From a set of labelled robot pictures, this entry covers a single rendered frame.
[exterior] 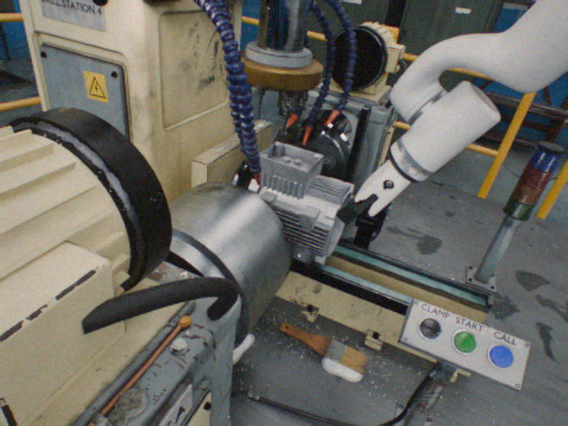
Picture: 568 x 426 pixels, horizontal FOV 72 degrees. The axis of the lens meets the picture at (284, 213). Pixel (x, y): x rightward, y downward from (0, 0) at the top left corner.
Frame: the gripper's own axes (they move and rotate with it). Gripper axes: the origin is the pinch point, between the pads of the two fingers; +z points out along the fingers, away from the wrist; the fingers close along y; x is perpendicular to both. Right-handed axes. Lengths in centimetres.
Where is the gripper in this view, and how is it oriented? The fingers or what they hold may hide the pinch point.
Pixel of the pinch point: (348, 213)
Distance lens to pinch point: 80.2
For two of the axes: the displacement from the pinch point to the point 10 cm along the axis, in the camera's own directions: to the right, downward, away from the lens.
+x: -7.2, -6.9, -0.3
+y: 4.1, -4.5, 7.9
